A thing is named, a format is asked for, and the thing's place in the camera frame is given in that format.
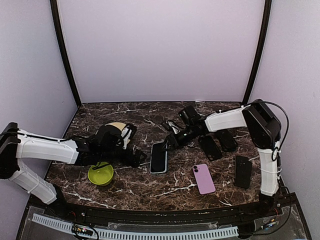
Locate right black frame post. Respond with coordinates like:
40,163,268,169
241,0,272,104

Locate black front rail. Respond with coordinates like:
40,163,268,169
31,193,298,226

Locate white cable duct strip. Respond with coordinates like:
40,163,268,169
31,213,239,240

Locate pink phone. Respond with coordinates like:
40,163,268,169
150,142,168,173
192,164,216,195

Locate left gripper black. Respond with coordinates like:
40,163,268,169
99,145,147,168

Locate beige round plate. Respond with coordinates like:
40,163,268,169
105,122,127,147

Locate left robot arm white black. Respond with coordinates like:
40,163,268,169
0,122,147,218

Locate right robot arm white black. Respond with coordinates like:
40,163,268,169
161,99,285,197

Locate black frame post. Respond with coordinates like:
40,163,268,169
241,0,272,104
49,0,82,108

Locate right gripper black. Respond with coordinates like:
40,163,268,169
159,124,197,151

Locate black phone case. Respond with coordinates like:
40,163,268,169
198,135,223,161
215,129,238,152

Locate light blue phone case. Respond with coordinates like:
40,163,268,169
149,141,169,175

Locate left black frame post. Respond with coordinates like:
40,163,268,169
49,0,82,108

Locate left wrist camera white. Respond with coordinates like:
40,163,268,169
120,123,137,150

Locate green bowl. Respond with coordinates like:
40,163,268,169
87,161,114,187

